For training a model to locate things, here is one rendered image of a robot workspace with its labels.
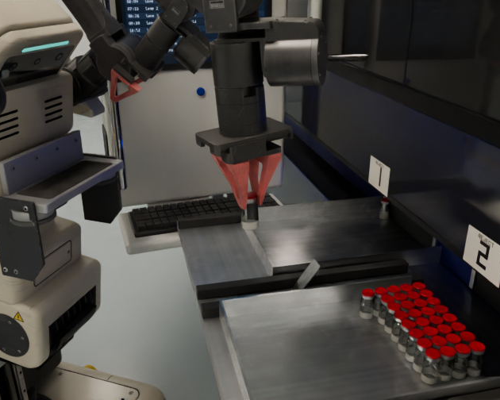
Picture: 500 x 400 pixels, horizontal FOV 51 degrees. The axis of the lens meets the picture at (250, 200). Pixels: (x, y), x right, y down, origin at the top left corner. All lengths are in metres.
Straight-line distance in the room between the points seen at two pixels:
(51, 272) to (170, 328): 1.22
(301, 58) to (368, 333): 0.47
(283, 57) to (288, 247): 0.59
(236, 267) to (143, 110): 0.57
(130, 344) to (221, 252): 1.28
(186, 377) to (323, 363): 1.35
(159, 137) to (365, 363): 0.87
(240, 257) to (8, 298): 0.46
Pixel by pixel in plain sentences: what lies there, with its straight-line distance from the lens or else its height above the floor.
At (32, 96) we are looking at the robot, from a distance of 1.07.
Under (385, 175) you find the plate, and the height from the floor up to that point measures 1.03.
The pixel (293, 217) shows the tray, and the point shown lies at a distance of 1.22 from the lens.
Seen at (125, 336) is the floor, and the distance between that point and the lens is 2.35.
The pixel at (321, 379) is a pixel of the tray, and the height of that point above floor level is 0.88.
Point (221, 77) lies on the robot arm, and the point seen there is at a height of 1.29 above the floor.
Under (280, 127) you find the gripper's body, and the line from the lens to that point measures 0.63.
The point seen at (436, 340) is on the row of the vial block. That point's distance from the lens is 0.81.
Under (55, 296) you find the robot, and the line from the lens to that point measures 1.16.
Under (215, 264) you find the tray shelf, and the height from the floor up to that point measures 0.88.
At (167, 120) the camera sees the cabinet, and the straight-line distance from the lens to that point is 1.44.
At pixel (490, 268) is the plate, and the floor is 1.01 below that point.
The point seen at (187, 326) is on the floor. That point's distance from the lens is 2.36.
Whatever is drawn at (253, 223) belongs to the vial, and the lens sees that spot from 0.67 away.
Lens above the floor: 1.40
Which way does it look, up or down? 23 degrees down
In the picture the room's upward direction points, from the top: straight up
